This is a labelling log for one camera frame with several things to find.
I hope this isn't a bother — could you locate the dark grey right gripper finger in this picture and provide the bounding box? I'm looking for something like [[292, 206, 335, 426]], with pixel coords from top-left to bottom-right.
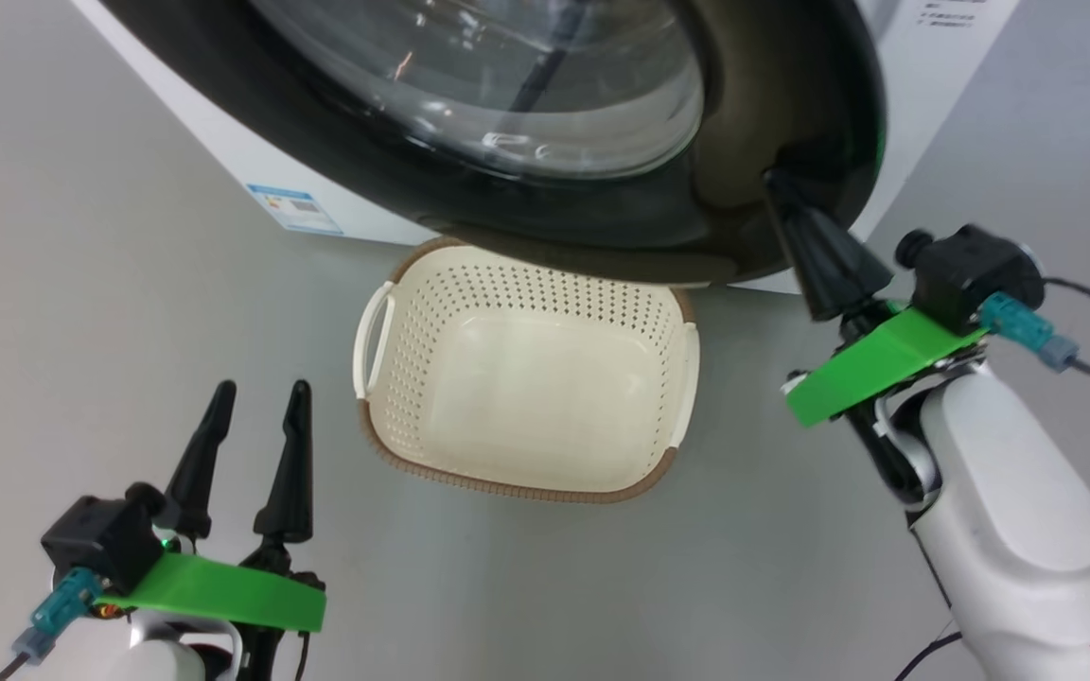
[[777, 172, 895, 317], [763, 170, 850, 323]]

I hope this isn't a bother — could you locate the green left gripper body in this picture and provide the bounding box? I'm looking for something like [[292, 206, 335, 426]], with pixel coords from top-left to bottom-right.
[[96, 541, 327, 634]]

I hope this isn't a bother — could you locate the cream perforated laundry basket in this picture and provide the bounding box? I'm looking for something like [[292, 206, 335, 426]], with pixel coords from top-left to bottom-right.
[[353, 236, 701, 505]]

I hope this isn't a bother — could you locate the teal camera connector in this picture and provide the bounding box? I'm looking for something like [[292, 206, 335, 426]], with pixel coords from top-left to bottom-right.
[[13, 566, 104, 659], [980, 291, 1081, 374]]

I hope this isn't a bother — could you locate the white front-load washing machine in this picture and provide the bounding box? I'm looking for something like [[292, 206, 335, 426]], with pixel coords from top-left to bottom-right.
[[72, 0, 1021, 295]]

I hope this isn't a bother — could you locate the teal right camera connector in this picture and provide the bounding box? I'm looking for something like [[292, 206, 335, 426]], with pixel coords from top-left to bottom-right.
[[980, 291, 1081, 374]]

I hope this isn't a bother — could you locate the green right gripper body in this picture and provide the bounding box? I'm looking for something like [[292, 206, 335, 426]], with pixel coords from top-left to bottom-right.
[[784, 303, 991, 429]]

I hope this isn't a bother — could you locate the blue energy label sticker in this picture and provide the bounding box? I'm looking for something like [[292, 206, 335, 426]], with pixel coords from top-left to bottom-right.
[[247, 184, 345, 236]]

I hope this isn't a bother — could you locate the dark washing machine door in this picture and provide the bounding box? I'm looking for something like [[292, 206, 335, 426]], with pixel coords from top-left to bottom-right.
[[96, 0, 888, 286]]

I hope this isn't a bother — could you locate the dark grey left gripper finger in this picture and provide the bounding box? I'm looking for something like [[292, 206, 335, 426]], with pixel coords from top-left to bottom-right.
[[254, 380, 315, 546], [159, 380, 237, 541]]

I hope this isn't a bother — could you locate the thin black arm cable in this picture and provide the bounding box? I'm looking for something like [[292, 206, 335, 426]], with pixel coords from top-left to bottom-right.
[[890, 631, 968, 681]]

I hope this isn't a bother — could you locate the teal left camera connector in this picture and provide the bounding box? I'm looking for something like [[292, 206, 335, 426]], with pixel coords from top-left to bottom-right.
[[13, 566, 104, 659]]

